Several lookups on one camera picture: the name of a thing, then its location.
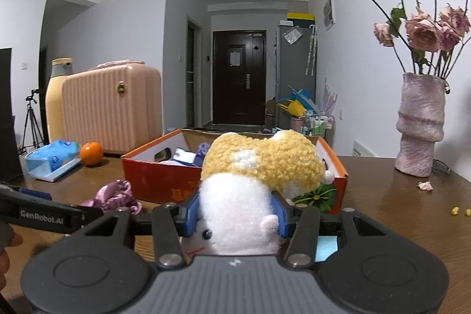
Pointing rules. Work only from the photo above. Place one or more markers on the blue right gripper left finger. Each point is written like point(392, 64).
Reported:
point(188, 215)

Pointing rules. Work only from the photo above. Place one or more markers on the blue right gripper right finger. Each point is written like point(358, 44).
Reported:
point(285, 214)

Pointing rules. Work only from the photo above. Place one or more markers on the yellow white plush toy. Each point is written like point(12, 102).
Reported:
point(236, 216)

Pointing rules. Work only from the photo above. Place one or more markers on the pink satin bonnet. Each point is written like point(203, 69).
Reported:
point(114, 195)

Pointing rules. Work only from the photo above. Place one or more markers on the fluffy light blue puff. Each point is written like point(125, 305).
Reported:
point(326, 246)

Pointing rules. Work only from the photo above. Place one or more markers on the person's left hand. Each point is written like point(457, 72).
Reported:
point(17, 240)

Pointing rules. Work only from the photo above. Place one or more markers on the blue tissue pack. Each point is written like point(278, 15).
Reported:
point(50, 162)

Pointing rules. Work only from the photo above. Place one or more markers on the red cardboard box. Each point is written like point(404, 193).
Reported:
point(169, 181)

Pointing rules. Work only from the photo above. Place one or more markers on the blue white tissue packet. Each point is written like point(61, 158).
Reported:
point(184, 156)

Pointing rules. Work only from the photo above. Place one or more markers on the black tripod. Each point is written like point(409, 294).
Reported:
point(31, 122)

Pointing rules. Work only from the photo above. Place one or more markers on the orange fruit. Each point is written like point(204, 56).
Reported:
point(91, 154)

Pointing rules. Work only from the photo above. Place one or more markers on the yellow blue bags pile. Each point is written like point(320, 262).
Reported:
point(298, 103)

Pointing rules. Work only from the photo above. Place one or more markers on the purple decorative feathers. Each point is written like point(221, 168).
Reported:
point(329, 100)

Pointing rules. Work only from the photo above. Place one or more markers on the pink ribbed suitcase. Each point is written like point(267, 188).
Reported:
point(116, 104)

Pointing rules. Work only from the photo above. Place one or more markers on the fallen rose petal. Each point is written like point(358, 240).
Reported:
point(426, 186)

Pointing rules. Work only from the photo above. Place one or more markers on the yellow thermos jug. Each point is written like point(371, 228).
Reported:
point(60, 70)

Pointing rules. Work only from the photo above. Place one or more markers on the purple textured vase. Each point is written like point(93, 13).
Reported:
point(421, 118)

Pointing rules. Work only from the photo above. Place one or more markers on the dark entrance door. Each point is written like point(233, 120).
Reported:
point(239, 72)

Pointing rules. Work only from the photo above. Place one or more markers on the grey refrigerator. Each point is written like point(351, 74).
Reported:
point(295, 60)

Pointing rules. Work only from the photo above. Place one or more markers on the yellow box on refrigerator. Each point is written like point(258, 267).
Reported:
point(300, 16)

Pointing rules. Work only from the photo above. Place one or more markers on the dried pink roses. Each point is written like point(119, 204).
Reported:
point(408, 5)

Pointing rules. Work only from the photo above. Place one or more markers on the purple drawstring pouch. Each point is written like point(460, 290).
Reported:
point(200, 154)

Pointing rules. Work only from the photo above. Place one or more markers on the wire trolley with bottles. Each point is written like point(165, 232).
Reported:
point(312, 124)

